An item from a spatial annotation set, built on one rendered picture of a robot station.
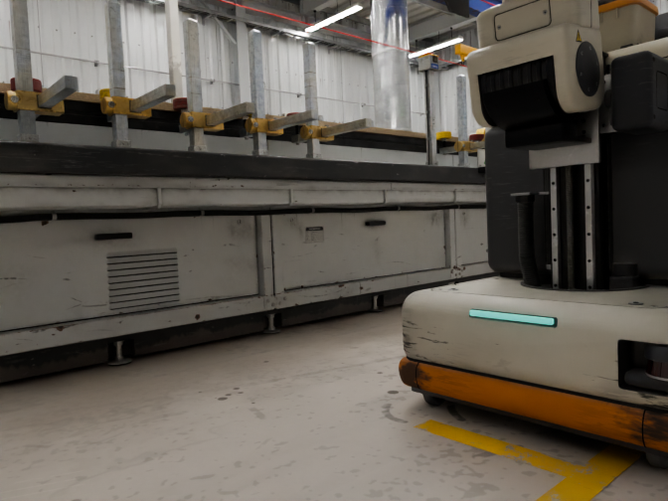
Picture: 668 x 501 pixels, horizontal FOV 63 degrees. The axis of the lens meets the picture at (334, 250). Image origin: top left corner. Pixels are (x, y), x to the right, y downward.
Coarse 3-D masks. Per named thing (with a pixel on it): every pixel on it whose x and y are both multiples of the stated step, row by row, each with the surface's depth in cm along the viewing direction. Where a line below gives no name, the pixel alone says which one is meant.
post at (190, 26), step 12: (192, 24) 176; (192, 36) 176; (192, 48) 176; (192, 60) 176; (192, 72) 177; (192, 84) 177; (192, 96) 177; (192, 108) 177; (192, 132) 178; (192, 144) 179
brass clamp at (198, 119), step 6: (186, 114) 175; (192, 114) 176; (198, 114) 177; (204, 114) 179; (180, 120) 178; (186, 120) 175; (192, 120) 175; (198, 120) 177; (204, 120) 179; (186, 126) 176; (192, 126) 176; (198, 126) 177; (204, 126) 179; (210, 126) 180; (216, 126) 182; (222, 126) 183
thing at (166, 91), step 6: (168, 84) 145; (174, 84) 146; (156, 90) 149; (162, 90) 146; (168, 90) 145; (174, 90) 146; (144, 96) 155; (150, 96) 152; (156, 96) 149; (162, 96) 147; (168, 96) 147; (174, 96) 147; (132, 102) 161; (138, 102) 158; (144, 102) 155; (150, 102) 153; (156, 102) 153; (132, 108) 161; (138, 108) 160; (144, 108) 160; (108, 120) 176
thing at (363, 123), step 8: (360, 120) 196; (368, 120) 195; (328, 128) 209; (336, 128) 206; (344, 128) 203; (352, 128) 200; (360, 128) 199; (296, 136) 224; (328, 136) 214; (296, 144) 226
